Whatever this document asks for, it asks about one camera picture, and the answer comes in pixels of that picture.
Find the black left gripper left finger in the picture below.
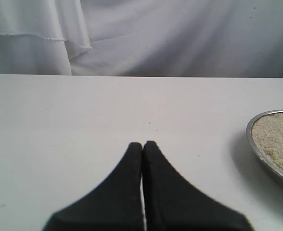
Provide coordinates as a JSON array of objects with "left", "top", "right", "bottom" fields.
[{"left": 44, "top": 142, "right": 144, "bottom": 231}]

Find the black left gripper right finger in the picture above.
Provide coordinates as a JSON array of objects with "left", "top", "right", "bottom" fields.
[{"left": 142, "top": 141, "right": 253, "bottom": 231}]

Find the steel plate with rice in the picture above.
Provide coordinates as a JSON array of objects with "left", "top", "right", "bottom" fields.
[{"left": 246, "top": 110, "right": 283, "bottom": 187}]

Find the white backdrop curtain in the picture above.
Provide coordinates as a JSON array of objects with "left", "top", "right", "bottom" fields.
[{"left": 0, "top": 0, "right": 283, "bottom": 78}]

